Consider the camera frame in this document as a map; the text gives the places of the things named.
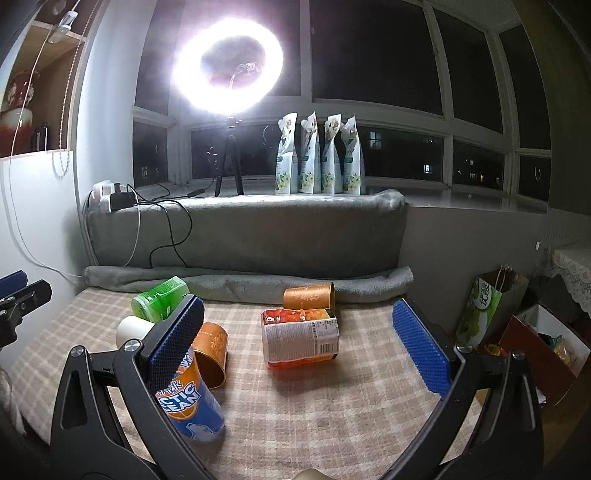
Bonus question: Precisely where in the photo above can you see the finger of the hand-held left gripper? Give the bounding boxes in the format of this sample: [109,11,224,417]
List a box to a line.
[0,271,52,349]

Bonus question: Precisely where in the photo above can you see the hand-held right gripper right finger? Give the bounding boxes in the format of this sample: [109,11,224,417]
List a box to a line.
[369,298,544,480]

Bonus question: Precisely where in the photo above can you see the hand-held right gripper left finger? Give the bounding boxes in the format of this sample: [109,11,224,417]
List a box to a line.
[48,293,218,480]

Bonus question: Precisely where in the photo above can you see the brown patterned paper cup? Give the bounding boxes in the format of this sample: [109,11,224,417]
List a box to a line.
[283,282,336,315]
[191,322,230,389]

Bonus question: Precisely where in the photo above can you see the white paper cup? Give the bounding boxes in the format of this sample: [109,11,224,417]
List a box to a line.
[116,316,156,354]

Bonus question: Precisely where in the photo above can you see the green can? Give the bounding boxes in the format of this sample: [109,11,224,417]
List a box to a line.
[131,276,193,324]

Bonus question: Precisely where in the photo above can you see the green paper bag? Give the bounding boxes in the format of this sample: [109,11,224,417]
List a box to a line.
[455,265,530,350]

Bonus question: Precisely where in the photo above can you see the blue orange snack can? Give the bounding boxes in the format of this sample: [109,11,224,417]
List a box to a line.
[154,354,226,444]

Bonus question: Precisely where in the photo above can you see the beige plaid mat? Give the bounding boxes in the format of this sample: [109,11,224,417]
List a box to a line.
[9,286,491,480]

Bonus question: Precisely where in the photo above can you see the brown cardboard box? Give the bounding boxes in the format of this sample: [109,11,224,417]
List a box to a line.
[480,302,591,408]

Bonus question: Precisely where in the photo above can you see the red orange labelled packet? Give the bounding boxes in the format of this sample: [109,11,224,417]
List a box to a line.
[260,308,341,370]

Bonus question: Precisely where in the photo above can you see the white power strip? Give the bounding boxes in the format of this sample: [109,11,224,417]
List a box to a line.
[91,182,123,214]

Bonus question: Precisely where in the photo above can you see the black power adapter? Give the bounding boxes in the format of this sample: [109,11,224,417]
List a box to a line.
[110,185,140,209]

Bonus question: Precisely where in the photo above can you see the grey fleece blanket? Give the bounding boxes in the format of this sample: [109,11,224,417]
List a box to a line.
[84,188,415,305]

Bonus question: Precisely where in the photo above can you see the white lace cloth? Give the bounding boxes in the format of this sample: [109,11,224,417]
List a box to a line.
[551,248,591,320]

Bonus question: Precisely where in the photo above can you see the red and white vase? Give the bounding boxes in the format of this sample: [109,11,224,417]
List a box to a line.
[0,69,38,158]

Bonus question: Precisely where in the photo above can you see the white green stand-up pouch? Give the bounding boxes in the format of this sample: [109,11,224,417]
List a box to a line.
[341,115,366,195]
[275,113,301,195]
[320,113,345,195]
[298,113,322,195]

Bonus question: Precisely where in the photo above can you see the black tripod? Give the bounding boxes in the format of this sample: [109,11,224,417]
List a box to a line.
[213,115,245,198]

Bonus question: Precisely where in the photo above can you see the wooden shelf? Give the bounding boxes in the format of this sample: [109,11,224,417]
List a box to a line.
[0,0,110,160]

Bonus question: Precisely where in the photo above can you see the white clip device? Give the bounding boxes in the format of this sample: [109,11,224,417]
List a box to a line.
[46,10,80,44]

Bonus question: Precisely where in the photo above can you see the short white cable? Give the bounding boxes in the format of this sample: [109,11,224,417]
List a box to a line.
[124,203,142,268]

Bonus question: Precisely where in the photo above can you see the black cable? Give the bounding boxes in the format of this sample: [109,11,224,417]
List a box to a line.
[131,182,208,268]

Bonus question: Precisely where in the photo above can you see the white bead cord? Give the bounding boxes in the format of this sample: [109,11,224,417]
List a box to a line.
[50,41,89,179]

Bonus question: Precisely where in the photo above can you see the long white cable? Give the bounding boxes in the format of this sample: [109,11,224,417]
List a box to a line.
[8,9,86,278]

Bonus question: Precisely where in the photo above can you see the ring light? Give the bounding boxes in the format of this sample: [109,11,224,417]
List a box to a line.
[170,16,285,115]

